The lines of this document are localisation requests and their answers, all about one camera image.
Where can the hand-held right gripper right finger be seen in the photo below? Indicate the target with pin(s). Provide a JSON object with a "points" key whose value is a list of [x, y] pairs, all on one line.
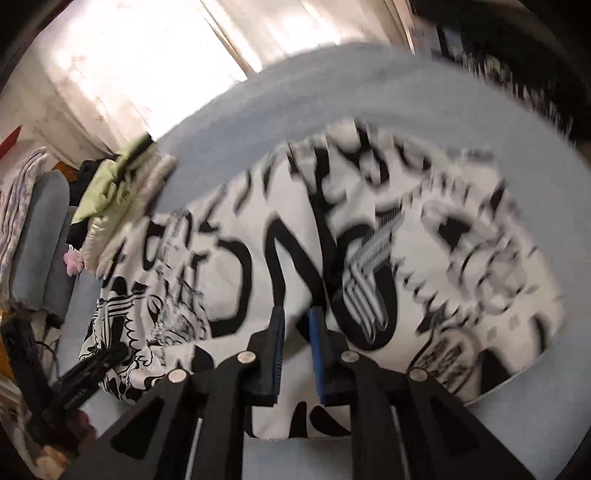
{"points": [[318, 355]]}

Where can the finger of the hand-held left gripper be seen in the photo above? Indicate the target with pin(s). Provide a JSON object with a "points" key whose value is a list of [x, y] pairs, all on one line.
{"points": [[108, 357]]}

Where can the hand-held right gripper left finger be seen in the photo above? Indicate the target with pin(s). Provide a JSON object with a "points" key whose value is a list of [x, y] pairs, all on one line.
{"points": [[276, 350]]}

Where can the black white patterned shirt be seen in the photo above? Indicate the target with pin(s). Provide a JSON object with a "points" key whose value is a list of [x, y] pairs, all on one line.
{"points": [[286, 230]]}

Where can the folded black garment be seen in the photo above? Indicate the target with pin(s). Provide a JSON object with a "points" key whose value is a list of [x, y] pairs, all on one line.
{"points": [[78, 233]]}

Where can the folded blue blanket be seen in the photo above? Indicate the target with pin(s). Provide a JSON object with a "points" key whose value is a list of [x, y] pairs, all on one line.
{"points": [[41, 240]]}

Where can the white puffy jacket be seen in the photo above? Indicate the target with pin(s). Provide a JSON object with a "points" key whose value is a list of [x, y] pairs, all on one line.
{"points": [[138, 194]]}

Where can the light green garment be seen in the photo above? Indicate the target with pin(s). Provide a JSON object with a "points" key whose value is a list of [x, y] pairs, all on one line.
{"points": [[106, 184]]}

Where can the floral purple blanket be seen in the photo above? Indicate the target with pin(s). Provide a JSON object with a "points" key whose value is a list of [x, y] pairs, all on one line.
{"points": [[18, 198]]}

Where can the black knit garment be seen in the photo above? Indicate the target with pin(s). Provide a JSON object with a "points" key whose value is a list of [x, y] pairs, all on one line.
{"points": [[94, 170]]}

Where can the blue bed blanket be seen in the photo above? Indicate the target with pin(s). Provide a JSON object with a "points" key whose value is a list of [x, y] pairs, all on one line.
{"points": [[323, 92]]}

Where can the white leaf-print curtain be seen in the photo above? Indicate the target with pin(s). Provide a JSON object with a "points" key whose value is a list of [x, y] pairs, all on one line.
{"points": [[300, 27], [115, 69]]}

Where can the white cardboard box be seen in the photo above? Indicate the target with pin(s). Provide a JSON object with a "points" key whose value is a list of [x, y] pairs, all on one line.
{"points": [[425, 41]]}

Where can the red wall decoration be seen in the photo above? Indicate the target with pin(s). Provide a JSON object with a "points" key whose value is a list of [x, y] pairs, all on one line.
{"points": [[9, 143]]}

